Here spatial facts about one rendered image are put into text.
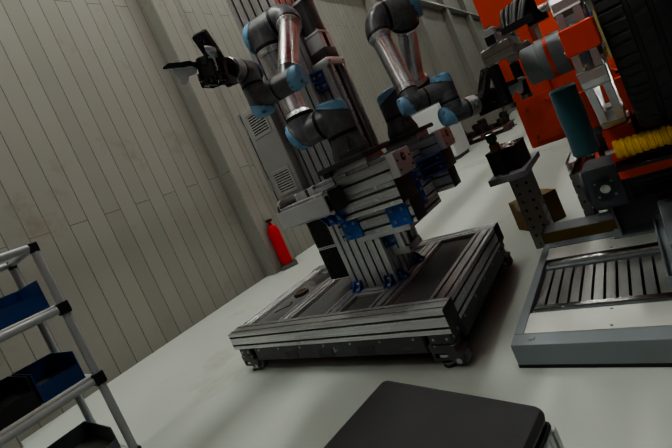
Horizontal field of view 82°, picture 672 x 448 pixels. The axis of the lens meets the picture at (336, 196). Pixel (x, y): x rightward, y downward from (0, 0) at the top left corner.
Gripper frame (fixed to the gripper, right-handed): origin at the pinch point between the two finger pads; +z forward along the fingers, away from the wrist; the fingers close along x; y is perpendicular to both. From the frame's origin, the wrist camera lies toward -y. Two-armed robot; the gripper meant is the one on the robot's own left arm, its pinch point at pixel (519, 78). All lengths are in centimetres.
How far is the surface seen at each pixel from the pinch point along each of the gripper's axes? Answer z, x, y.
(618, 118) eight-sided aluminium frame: -3.8, 39.1, 22.8
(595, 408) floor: -53, 55, 83
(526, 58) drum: -10.5, 21.7, -4.7
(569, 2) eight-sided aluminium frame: -14, 48, -12
